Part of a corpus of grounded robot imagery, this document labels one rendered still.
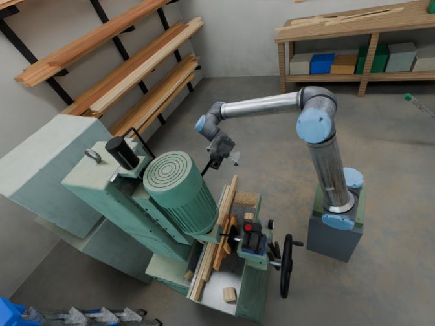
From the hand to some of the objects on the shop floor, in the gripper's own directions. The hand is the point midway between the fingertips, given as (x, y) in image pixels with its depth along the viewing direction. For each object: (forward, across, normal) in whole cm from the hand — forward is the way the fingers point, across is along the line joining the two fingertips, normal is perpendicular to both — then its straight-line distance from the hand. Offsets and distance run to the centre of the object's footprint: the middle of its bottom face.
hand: (221, 158), depth 90 cm
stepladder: (-40, +18, +167) cm, 173 cm away
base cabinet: (-58, +67, +103) cm, 135 cm away
